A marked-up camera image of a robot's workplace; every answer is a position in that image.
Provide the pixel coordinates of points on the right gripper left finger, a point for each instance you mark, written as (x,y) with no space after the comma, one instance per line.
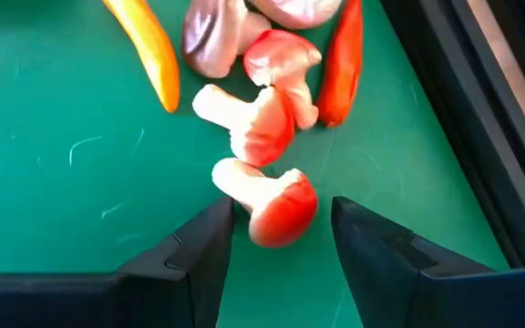
(107,300)

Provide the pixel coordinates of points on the red capped mushroom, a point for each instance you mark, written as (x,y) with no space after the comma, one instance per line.
(281,59)
(253,123)
(281,214)

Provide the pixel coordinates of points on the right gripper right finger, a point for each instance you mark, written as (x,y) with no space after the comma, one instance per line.
(449,300)

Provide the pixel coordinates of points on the orange chili pepper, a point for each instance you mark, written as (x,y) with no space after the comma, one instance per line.
(153,50)

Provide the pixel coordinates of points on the red chili pepper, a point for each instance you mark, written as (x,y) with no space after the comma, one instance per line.
(342,68)

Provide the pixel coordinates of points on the white garlic bulb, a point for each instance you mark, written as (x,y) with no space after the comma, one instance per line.
(296,11)

